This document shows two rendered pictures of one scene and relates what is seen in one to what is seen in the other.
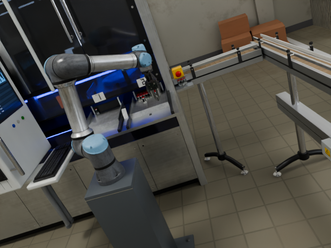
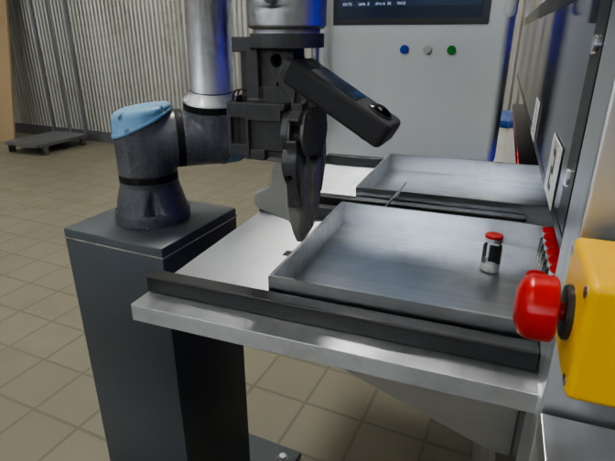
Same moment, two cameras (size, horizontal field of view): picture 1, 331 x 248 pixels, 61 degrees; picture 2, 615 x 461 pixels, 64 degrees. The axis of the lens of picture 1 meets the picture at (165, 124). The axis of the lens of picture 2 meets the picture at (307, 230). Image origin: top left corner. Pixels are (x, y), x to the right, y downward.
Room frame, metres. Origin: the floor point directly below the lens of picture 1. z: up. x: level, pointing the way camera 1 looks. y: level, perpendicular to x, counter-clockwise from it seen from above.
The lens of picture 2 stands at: (1.83, -0.49, 1.15)
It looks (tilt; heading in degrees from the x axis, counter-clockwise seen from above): 22 degrees down; 105
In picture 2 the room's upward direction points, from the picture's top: straight up
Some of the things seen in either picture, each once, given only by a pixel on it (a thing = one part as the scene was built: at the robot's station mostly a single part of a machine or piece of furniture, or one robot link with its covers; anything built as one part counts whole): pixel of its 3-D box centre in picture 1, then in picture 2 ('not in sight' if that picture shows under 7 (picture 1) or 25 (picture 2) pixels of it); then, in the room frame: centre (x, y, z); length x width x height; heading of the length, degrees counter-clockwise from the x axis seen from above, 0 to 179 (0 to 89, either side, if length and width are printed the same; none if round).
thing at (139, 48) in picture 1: (140, 54); not in sight; (1.68, -0.01, 1.25); 0.09 x 0.08 x 0.11; 125
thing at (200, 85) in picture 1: (211, 122); not in sight; (2.08, -0.36, 0.46); 0.09 x 0.09 x 0.77; 85
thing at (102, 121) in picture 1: (104, 117); (468, 186); (1.89, 0.39, 0.90); 0.34 x 0.26 x 0.04; 175
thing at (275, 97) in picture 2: (149, 79); (281, 98); (1.67, -0.01, 1.09); 0.09 x 0.08 x 0.12; 175
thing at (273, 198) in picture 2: (158, 94); (280, 203); (1.68, -0.03, 0.98); 0.06 x 0.03 x 0.09; 175
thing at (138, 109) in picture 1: (149, 101); (447, 264); (1.86, 0.05, 0.90); 0.34 x 0.26 x 0.04; 175
